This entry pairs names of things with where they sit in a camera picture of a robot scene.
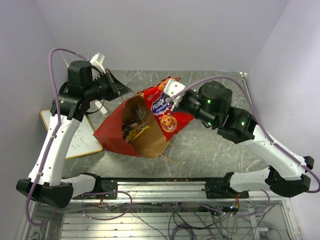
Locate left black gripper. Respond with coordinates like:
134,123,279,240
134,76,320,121
84,68,132,102

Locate red candy bag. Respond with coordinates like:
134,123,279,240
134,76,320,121
137,76,194,141

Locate red paper bag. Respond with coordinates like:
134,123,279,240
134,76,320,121
93,95,173,159

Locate white blue snack wrapper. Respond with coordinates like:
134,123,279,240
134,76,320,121
135,106,146,121

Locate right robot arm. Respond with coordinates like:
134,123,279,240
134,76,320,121
164,81,315,198

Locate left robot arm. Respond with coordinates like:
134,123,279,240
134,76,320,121
16,59,130,208

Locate white eraser marker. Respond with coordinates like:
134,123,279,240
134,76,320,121
94,100,109,117

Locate yellow m&m pack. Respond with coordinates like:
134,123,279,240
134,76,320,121
125,123,150,143

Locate small whiteboard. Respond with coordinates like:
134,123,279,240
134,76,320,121
40,109,104,160

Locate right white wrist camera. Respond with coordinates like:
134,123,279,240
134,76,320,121
163,78,186,111

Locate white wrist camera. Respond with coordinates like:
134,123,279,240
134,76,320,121
90,52,106,74
163,78,186,111

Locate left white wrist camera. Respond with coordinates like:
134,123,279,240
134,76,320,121
90,52,106,74

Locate aluminium frame rail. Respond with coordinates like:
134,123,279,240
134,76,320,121
27,179,291,203

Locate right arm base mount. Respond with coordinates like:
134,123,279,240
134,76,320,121
201,172,249,199

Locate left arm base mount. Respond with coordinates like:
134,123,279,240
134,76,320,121
81,172,118,200

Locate loose cables under table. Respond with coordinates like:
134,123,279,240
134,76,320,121
82,194,273,240

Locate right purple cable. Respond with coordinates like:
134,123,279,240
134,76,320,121
164,76,320,194

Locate purple cable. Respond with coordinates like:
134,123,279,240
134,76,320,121
164,76,320,194
24,47,91,226

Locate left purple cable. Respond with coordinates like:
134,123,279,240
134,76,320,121
24,47,91,226

